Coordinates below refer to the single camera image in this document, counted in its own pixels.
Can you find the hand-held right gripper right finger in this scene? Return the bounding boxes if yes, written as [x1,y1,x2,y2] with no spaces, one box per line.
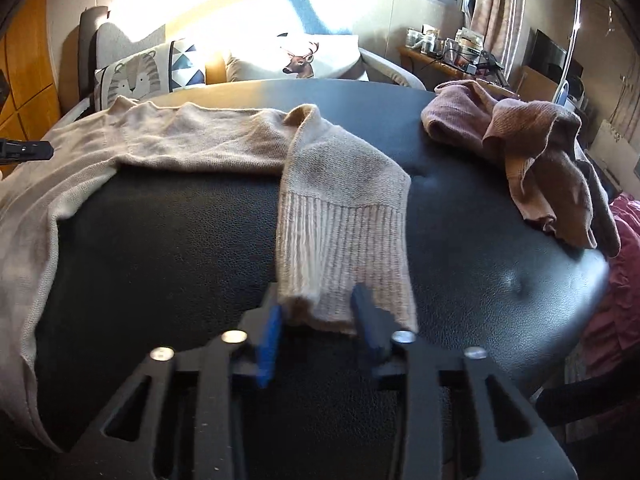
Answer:
[350,284,581,480]

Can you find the white printed carton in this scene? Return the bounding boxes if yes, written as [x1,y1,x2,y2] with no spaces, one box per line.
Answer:
[589,119,633,163]

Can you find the grey fabric sofa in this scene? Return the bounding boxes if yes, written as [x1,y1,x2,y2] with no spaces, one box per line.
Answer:
[77,0,426,121]

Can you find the wooden side table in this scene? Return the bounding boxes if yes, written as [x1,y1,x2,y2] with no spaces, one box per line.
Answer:
[397,45,521,98]

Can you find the pink quilt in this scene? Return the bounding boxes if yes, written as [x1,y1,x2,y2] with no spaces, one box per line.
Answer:
[565,192,640,441]

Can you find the black monitor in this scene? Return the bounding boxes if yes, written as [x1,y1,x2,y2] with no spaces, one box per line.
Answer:
[529,29,585,81]

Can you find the tiger print cushion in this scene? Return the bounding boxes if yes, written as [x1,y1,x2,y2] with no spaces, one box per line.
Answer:
[94,37,207,111]

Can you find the beige patterned curtain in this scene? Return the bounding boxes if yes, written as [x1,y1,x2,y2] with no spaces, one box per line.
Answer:
[462,0,526,76]

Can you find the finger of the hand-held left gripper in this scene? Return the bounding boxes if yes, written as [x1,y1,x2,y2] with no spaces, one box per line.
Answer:
[0,139,55,162]

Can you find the wooden wardrobe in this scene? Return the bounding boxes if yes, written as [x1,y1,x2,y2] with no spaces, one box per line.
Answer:
[0,0,63,141]

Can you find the brown cardboard box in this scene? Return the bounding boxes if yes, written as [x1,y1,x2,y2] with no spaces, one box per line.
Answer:
[515,65,563,101]

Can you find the pink knit sweater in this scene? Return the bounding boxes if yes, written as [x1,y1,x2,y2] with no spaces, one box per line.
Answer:
[421,79,598,250]

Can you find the beige knit sweater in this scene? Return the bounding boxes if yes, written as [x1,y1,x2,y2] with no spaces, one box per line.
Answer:
[0,95,420,453]

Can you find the dark grey garment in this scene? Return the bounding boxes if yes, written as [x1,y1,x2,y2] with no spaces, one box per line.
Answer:
[575,160,622,258]

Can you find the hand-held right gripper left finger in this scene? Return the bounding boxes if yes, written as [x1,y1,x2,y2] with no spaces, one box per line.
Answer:
[70,282,286,480]

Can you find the deer print cushion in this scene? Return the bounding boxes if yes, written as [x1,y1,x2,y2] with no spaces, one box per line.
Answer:
[225,32,362,82]

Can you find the white metal stand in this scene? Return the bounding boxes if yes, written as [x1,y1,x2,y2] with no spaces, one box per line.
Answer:
[557,0,588,103]

